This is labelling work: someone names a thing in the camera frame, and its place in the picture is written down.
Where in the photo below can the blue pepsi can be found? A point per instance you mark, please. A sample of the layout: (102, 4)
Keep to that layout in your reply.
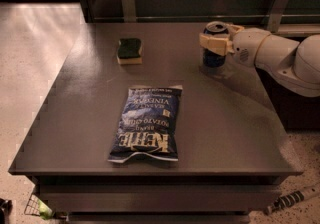
(213, 40)

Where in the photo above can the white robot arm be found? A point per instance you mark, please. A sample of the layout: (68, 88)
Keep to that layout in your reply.
(292, 64)

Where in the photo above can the green yellow sponge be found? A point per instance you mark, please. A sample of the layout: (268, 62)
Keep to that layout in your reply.
(129, 51)

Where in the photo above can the black white striped stick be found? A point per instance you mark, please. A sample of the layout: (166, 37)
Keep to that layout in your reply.
(289, 200)

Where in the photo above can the right metal bracket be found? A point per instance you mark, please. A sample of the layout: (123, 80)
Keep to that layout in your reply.
(275, 14)

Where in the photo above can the metal bracket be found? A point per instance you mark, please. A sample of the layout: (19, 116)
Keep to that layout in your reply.
(129, 10)
(275, 14)

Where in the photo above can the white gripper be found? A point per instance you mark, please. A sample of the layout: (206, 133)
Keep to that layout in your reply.
(247, 46)

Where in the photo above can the left metal bracket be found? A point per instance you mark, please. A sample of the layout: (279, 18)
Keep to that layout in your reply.
(129, 10)

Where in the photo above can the dark grey table cabinet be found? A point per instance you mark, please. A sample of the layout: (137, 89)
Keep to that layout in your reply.
(233, 152)

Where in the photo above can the wire basket with green item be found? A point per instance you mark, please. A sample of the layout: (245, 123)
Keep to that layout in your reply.
(37, 208)

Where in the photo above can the blue kettle chips bag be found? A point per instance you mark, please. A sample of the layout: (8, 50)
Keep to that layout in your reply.
(147, 124)

